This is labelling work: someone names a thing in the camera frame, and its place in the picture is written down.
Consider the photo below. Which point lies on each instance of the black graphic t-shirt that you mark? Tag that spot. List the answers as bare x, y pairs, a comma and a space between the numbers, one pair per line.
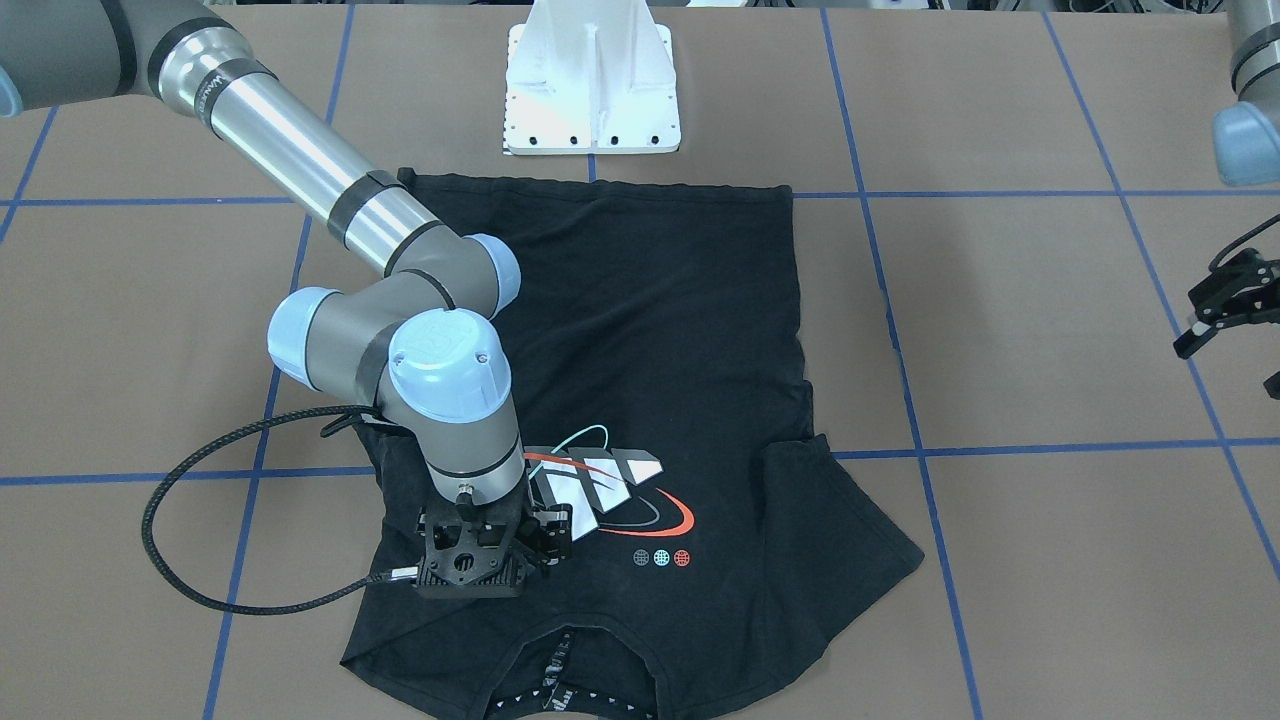
718, 545

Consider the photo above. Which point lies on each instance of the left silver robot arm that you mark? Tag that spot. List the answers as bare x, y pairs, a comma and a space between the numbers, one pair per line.
1246, 135

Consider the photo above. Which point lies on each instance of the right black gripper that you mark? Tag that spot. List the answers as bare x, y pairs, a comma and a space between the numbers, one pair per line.
549, 531

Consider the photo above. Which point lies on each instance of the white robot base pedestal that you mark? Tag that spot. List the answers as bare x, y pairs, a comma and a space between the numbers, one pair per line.
591, 77

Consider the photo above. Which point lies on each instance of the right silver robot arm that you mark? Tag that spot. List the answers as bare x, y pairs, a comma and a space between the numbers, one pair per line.
263, 244

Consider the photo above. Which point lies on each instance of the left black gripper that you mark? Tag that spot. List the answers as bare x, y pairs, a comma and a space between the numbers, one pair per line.
1226, 298

